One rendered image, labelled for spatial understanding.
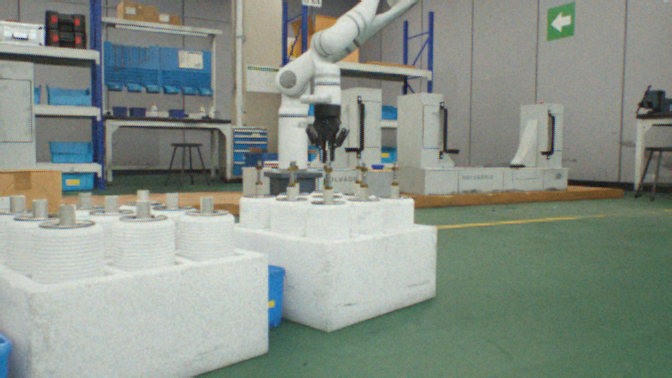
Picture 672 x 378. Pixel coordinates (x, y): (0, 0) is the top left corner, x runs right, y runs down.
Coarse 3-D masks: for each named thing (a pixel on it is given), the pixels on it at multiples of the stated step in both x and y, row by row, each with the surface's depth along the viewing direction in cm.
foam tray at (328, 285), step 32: (416, 224) 140; (288, 256) 117; (320, 256) 110; (352, 256) 114; (384, 256) 122; (416, 256) 131; (288, 288) 117; (320, 288) 111; (352, 288) 115; (384, 288) 123; (416, 288) 132; (320, 320) 111; (352, 320) 115
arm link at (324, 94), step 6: (324, 84) 147; (330, 84) 147; (318, 90) 147; (324, 90) 147; (330, 90) 147; (336, 90) 148; (306, 96) 145; (312, 96) 144; (318, 96) 143; (324, 96) 142; (330, 96) 143; (336, 96) 147; (300, 102) 146; (306, 102) 145; (312, 102) 145; (318, 102) 145; (324, 102) 144; (330, 102) 143; (336, 102) 148
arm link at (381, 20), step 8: (392, 0) 160; (400, 0) 159; (408, 0) 159; (416, 0) 161; (392, 8) 162; (400, 8) 160; (408, 8) 162; (376, 16) 163; (384, 16) 161; (392, 16) 161; (376, 24) 162; (384, 24) 163; (368, 32) 163; (360, 40) 164
